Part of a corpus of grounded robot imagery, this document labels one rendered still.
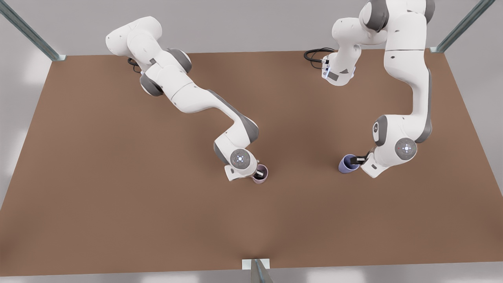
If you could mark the silver frame post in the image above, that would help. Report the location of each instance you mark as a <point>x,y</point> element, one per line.
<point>29,31</point>
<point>257,270</point>
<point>461,27</point>

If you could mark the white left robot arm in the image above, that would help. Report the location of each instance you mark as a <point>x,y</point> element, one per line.
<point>408,59</point>

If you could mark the purple cup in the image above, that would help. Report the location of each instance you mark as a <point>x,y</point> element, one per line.
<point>345,166</point>

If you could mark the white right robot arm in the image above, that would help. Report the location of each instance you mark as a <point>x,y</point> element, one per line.
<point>184,92</point>

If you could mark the pink cup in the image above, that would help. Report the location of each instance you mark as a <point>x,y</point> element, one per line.
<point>261,180</point>

